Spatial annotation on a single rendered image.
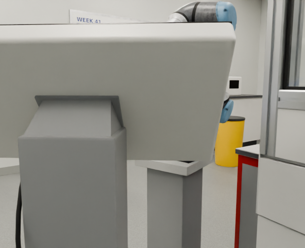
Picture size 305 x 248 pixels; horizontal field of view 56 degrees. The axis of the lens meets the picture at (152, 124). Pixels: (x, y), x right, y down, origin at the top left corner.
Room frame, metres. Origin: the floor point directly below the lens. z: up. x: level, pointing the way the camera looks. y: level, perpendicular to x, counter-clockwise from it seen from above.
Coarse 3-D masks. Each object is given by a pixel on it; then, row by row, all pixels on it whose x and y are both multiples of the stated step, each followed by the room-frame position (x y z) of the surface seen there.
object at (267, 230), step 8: (264, 224) 0.62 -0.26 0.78; (272, 224) 0.60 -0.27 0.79; (280, 224) 0.59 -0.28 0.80; (264, 232) 0.62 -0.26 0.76; (272, 232) 0.60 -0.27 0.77; (280, 232) 0.59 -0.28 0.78; (288, 232) 0.57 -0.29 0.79; (296, 232) 0.56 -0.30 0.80; (256, 240) 0.64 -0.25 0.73; (264, 240) 0.62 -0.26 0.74; (272, 240) 0.60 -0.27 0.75; (280, 240) 0.59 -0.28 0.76; (288, 240) 0.57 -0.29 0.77; (296, 240) 0.56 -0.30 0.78; (304, 240) 0.55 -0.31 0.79
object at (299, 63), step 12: (300, 0) 0.60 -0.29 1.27; (300, 12) 0.60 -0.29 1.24; (300, 24) 0.59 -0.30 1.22; (300, 36) 0.59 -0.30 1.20; (300, 48) 0.59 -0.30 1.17; (288, 60) 0.61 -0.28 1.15; (300, 60) 0.59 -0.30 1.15; (288, 72) 0.61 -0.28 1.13; (300, 72) 0.59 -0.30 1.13; (288, 84) 0.61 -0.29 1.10; (300, 84) 0.59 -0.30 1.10
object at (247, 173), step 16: (240, 160) 1.48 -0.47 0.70; (256, 160) 1.40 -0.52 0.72; (240, 176) 1.48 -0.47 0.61; (256, 176) 1.40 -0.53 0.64; (240, 192) 1.48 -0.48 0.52; (256, 192) 1.40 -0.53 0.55; (240, 208) 1.47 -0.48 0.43; (240, 224) 1.47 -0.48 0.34; (256, 224) 1.39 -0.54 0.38; (240, 240) 1.47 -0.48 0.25
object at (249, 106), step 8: (232, 80) 4.85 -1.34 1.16; (240, 80) 4.98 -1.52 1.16; (232, 88) 4.86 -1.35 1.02; (240, 88) 4.98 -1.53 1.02; (232, 96) 4.61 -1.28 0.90; (240, 96) 4.73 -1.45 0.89; (248, 96) 4.84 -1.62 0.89; (256, 96) 4.96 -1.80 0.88; (240, 104) 4.78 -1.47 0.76; (248, 104) 4.90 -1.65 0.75; (256, 104) 5.02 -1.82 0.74; (232, 112) 4.67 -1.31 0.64; (240, 112) 4.78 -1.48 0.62; (248, 112) 4.90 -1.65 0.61; (256, 112) 5.03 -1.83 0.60; (248, 120) 4.91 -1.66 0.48; (256, 120) 5.03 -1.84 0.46; (248, 128) 4.91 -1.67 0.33; (256, 128) 5.04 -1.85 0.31; (248, 136) 4.92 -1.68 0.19; (256, 136) 5.05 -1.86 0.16; (248, 144) 5.00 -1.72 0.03; (256, 144) 5.13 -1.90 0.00
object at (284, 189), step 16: (272, 160) 0.61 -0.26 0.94; (272, 176) 0.61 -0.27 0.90; (288, 176) 0.58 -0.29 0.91; (304, 176) 0.55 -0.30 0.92; (272, 192) 0.61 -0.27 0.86; (288, 192) 0.58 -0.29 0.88; (304, 192) 0.55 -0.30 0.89; (256, 208) 0.64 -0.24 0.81; (272, 208) 0.60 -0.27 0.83; (288, 208) 0.57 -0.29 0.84; (304, 208) 0.55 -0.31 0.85; (288, 224) 0.57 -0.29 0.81; (304, 224) 0.55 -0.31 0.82
